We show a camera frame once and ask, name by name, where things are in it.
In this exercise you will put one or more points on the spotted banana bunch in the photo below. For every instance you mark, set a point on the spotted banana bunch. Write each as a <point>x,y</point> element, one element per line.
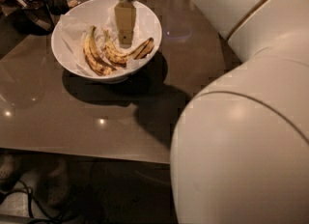
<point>117,57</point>

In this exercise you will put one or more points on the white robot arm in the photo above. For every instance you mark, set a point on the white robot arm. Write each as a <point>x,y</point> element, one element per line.
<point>240,149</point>

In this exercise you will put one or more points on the left spotted banana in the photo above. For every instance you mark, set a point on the left spotted banana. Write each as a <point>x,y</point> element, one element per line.
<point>92,57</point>

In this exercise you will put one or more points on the black mesh basket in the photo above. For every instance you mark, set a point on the black mesh basket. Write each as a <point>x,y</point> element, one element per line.
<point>39,17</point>

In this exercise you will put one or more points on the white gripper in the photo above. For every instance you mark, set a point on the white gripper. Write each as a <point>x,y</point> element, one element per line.
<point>125,15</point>

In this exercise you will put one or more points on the white perforated clog shoe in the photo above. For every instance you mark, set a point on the white perforated clog shoe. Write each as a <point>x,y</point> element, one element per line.
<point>58,188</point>

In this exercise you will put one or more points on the white ceramic bowl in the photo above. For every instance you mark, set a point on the white ceramic bowl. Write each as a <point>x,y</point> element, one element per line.
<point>148,18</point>

